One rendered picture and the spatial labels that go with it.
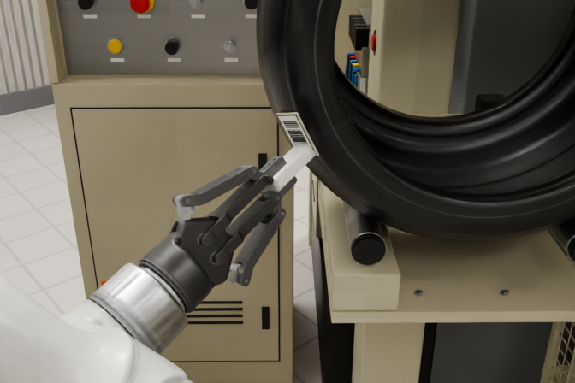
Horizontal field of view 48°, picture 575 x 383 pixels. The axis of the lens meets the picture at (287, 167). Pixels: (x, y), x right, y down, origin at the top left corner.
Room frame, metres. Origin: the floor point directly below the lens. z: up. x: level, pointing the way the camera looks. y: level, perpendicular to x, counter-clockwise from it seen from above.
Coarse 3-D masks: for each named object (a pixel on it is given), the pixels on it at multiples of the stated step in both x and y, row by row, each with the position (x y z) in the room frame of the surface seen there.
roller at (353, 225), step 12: (348, 216) 0.77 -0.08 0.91; (360, 216) 0.76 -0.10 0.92; (348, 228) 0.75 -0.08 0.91; (360, 228) 0.73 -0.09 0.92; (372, 228) 0.73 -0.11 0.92; (360, 240) 0.71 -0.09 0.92; (372, 240) 0.70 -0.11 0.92; (360, 252) 0.70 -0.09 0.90; (372, 252) 0.70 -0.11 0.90; (384, 252) 0.71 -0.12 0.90
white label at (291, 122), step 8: (296, 112) 0.70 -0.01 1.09; (280, 120) 0.73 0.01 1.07; (288, 120) 0.71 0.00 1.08; (296, 120) 0.70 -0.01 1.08; (288, 128) 0.72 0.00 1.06; (296, 128) 0.71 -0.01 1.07; (304, 128) 0.70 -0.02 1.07; (288, 136) 0.73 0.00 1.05; (296, 136) 0.72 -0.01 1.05; (304, 136) 0.71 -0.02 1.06; (296, 144) 0.72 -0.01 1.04; (312, 144) 0.70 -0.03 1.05
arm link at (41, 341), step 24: (0, 288) 0.35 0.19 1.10; (0, 312) 0.34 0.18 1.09; (24, 312) 0.35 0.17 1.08; (48, 312) 0.36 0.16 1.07; (0, 336) 0.33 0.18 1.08; (24, 336) 0.33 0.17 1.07; (48, 336) 0.34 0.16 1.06; (72, 336) 0.35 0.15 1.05; (96, 336) 0.37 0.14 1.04; (120, 336) 0.38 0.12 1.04; (0, 360) 0.32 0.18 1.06; (24, 360) 0.33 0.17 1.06; (48, 360) 0.33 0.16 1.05; (72, 360) 0.34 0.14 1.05; (96, 360) 0.35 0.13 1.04; (120, 360) 0.35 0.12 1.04; (144, 360) 0.36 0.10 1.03; (168, 360) 0.39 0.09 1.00
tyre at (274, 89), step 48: (288, 0) 0.71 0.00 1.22; (336, 0) 0.69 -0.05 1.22; (288, 48) 0.70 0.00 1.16; (288, 96) 0.71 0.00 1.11; (336, 96) 0.69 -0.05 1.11; (528, 96) 0.97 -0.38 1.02; (336, 144) 0.70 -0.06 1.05; (384, 144) 0.95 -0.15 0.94; (432, 144) 0.96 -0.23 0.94; (480, 144) 0.96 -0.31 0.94; (528, 144) 0.93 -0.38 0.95; (336, 192) 0.73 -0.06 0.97; (384, 192) 0.70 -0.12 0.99; (432, 192) 0.70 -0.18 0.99; (480, 192) 0.85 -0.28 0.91; (528, 192) 0.71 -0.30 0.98; (480, 240) 0.73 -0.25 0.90
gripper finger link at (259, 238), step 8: (272, 216) 0.64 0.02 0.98; (280, 216) 0.65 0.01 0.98; (264, 224) 0.64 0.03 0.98; (272, 224) 0.64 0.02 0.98; (280, 224) 0.64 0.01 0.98; (256, 232) 0.64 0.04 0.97; (264, 232) 0.63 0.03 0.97; (272, 232) 0.63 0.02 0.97; (248, 240) 0.63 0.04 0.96; (256, 240) 0.62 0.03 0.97; (264, 240) 0.62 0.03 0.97; (248, 248) 0.62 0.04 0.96; (256, 248) 0.61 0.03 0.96; (264, 248) 0.62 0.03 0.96; (240, 256) 0.62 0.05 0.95; (248, 256) 0.61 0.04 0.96; (256, 256) 0.61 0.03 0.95; (248, 264) 0.60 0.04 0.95; (248, 272) 0.60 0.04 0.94; (240, 280) 0.59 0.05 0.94; (248, 280) 0.59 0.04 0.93
